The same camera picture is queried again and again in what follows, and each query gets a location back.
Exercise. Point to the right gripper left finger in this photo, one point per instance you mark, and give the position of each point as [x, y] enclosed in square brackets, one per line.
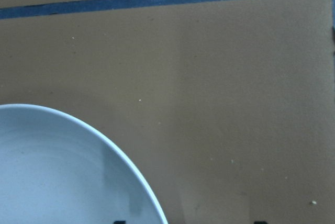
[119, 222]

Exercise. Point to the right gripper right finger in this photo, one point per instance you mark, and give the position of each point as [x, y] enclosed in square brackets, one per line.
[260, 222]

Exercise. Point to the blue plate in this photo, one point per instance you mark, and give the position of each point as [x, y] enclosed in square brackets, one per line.
[57, 169]

